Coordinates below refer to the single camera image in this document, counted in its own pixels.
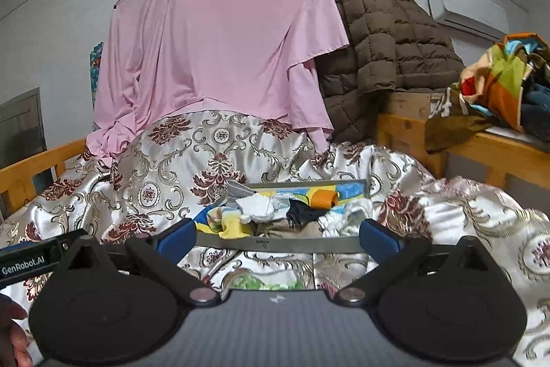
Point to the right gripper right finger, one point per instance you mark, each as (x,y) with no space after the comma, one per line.
(442,303)

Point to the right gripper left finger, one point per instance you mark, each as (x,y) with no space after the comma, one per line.
(116,303)

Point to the white grey cloth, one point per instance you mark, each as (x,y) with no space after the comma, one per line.
(256,207)

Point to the dark navy sock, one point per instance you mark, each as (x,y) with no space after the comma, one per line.
(301,214)

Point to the person's left hand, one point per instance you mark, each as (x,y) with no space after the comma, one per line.
(14,347)

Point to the grey door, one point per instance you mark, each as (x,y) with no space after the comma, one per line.
(22,131)

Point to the yellow blue colourful cloth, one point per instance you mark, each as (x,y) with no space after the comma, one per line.
(224,221)

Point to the white crumpled cloth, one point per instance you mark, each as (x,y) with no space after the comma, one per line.
(344,221)

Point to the floral satin bedspread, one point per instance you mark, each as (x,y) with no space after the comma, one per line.
(181,165)

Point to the beige sock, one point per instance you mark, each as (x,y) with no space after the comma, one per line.
(286,228)

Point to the grey metal tray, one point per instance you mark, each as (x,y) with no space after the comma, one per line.
(284,245)

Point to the dark olive printed cloth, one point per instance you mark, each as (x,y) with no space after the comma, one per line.
(453,121)

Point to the cardboard box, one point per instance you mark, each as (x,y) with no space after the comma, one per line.
(415,105)

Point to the colourful patchwork blanket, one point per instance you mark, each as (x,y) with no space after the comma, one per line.
(511,81)

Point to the brown quilted jacket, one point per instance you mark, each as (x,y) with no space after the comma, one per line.
(393,44)

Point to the white air conditioner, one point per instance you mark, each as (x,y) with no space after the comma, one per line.
(483,18)

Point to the pink sheet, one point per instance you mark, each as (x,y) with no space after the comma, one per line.
(256,57)

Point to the colourful poster left wall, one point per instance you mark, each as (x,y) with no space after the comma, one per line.
(94,67)

